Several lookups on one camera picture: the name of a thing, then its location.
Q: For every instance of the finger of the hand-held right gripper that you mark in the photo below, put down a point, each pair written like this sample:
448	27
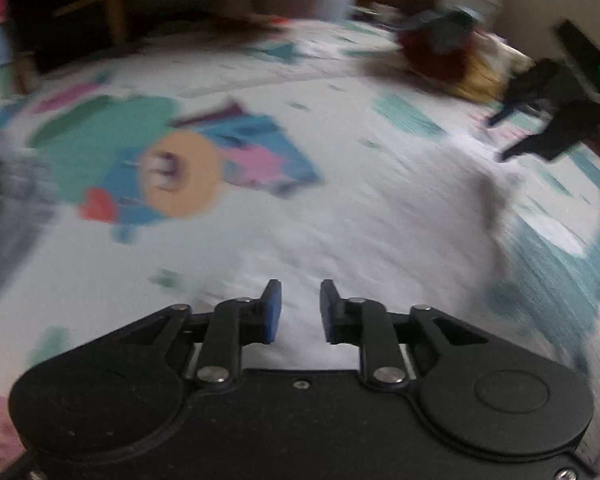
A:
535	85
560	132

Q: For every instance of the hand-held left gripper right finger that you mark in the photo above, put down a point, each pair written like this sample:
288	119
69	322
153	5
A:
327	312

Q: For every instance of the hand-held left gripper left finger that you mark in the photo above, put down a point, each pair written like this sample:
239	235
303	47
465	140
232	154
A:
272	310

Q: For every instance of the folded grey clothes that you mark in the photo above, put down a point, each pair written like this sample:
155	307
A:
5	200

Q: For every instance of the cream garment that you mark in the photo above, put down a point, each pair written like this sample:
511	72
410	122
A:
505	52

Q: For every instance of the yellow garment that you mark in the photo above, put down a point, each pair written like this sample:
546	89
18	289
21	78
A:
482	80

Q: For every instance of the dark red garment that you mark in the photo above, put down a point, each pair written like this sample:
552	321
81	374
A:
435	57

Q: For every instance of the grey blue garment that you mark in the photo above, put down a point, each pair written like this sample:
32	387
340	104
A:
445	25

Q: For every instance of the wooden chair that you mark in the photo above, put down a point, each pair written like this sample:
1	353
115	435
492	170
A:
116	10

